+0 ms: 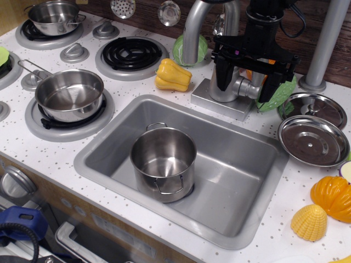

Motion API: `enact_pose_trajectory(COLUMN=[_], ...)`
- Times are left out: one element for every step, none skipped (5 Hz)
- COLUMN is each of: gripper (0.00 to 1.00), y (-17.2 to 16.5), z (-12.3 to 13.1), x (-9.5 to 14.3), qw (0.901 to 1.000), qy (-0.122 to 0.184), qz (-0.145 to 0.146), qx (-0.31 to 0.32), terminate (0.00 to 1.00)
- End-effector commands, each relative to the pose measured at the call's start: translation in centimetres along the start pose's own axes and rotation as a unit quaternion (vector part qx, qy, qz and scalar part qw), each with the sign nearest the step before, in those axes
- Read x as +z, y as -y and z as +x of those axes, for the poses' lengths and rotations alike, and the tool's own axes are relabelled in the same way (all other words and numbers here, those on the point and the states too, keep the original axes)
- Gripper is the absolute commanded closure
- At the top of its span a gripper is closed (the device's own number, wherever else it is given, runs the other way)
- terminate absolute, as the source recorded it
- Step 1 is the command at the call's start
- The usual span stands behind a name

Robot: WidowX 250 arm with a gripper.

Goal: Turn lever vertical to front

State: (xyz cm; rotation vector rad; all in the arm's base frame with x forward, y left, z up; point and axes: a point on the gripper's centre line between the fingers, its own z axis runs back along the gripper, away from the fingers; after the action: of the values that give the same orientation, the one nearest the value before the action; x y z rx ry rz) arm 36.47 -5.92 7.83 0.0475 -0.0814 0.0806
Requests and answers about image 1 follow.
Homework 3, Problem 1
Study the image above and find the far left stove burner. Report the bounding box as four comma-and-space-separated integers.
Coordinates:
0, 52, 22, 90

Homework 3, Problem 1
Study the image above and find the grey oven dial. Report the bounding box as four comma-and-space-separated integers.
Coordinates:
1, 165, 37, 198

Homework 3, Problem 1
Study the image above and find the back middle stove burner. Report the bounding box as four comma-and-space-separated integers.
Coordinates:
95, 37, 169, 81

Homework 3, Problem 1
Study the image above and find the yellow toy corn piece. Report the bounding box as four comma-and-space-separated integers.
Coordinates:
290, 204, 327, 242

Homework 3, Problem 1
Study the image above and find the grey stove knob left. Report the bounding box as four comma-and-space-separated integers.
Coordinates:
21, 70, 48, 92

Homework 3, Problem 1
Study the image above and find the hanging clear utensil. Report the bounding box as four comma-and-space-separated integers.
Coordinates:
212, 5, 226, 36

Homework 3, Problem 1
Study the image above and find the back left stove burner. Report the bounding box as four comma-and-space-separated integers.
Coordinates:
15, 20, 84, 50

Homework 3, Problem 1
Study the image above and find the orange toy pumpkin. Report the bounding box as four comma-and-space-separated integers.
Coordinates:
310, 176, 350, 224

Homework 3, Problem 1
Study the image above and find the black coiled cable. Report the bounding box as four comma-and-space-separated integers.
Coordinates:
0, 222, 41, 263

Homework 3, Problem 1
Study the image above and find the steel pot lid upright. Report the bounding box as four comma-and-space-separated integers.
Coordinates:
278, 93, 347, 129

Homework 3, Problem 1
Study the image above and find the front left stove burner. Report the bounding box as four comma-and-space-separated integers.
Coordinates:
25, 90, 115, 142

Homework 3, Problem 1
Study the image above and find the grey stove knob edge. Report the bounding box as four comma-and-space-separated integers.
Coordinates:
0, 101, 10, 122

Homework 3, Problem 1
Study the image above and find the yellow toy bell pepper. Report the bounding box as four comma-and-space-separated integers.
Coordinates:
154, 58, 192, 92

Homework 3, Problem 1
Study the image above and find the hanging steel ladle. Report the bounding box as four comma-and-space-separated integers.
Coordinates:
158, 1, 181, 27

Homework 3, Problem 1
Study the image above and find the oven door handle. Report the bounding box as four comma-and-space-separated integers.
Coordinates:
55, 221, 113, 262

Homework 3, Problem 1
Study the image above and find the silver faucet lever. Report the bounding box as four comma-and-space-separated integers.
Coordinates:
233, 72, 266, 99

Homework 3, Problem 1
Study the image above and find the hanging steel strainer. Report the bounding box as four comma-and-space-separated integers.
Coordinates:
110, 0, 136, 19

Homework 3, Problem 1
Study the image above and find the green toy cabbage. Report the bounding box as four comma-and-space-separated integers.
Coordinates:
172, 35, 208, 66

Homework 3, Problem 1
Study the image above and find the grey sink basin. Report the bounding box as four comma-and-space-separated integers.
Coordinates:
74, 95, 288, 250

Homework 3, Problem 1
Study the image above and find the silver toy faucet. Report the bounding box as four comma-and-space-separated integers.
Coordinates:
183, 1, 259, 121

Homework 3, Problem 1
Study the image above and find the green toy leaf vegetable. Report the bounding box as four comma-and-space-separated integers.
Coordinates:
0, 47, 9, 67

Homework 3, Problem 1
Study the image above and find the orange toy fruit slice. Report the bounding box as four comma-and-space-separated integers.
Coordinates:
246, 59, 275, 85

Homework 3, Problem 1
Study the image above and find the stove burner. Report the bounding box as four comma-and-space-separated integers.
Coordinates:
0, 52, 22, 90
15, 20, 84, 50
25, 90, 115, 142
95, 37, 169, 81

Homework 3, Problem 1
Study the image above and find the steel pot lid inverted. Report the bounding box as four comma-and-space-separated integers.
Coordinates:
278, 116, 350, 167

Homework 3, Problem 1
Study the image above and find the blue clamp handle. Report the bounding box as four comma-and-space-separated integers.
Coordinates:
1, 206, 48, 241

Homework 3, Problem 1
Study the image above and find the steel bowl pot back burner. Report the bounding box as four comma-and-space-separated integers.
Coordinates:
25, 1, 86, 36

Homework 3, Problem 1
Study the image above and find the purple toy eggplant slice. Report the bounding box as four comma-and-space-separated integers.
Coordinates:
339, 161, 351, 184

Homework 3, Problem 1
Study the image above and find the steel saucepan with handle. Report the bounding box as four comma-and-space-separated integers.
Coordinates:
35, 69, 104, 123

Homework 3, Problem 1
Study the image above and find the grey stove knob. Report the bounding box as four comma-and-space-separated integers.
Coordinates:
93, 21, 120, 40
21, 70, 48, 92
60, 43, 89, 64

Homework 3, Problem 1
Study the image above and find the green toy bitter gourd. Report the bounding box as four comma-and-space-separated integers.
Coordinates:
256, 76, 297, 112

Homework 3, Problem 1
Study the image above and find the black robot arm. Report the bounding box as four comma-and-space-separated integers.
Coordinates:
212, 1, 301, 102

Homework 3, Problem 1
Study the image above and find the steel pot in sink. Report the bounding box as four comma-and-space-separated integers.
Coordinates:
129, 123, 197, 203

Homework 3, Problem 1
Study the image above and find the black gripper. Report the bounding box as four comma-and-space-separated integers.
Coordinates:
212, 18, 301, 103

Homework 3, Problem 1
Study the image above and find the grey stove knob middle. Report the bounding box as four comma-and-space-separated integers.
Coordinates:
60, 43, 89, 64

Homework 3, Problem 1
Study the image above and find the grey vertical pole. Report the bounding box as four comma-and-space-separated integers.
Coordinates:
299, 0, 350, 94

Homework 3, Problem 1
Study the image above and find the grey stove knob back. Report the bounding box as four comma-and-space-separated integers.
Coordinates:
93, 21, 120, 40

